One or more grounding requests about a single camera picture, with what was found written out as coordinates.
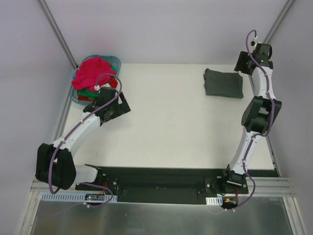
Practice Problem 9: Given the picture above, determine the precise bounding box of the grey t-shirt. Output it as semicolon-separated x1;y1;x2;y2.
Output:
203;68;244;99

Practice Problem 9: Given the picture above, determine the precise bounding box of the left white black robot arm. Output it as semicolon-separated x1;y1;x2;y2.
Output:
35;87;131;194

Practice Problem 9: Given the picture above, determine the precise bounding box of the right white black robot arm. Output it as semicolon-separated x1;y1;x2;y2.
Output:
220;43;282;193

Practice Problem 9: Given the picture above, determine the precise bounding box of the green t-shirt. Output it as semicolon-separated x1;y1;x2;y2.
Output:
72;64;117;101

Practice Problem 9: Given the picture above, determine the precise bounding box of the red t-shirt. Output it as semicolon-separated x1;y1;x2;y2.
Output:
76;79;118;101

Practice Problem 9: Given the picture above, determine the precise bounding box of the pink t-shirt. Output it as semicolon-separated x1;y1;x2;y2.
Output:
72;56;116;92

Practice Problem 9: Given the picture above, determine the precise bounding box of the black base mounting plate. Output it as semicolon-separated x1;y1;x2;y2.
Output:
46;165;279;204

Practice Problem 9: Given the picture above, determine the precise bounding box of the right aluminium frame post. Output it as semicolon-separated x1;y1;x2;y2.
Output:
263;0;297;44

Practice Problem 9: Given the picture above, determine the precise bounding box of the aluminium frame post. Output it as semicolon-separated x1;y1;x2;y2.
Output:
263;0;297;44
36;0;78;69

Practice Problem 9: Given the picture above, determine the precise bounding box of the left aluminium frame post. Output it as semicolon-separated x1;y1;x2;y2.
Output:
36;0;78;69

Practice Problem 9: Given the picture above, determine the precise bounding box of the aluminium front rail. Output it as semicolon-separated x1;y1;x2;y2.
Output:
30;177;295;197

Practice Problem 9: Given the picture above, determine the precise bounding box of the right white cable duct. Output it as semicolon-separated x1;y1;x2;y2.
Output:
205;197;223;206

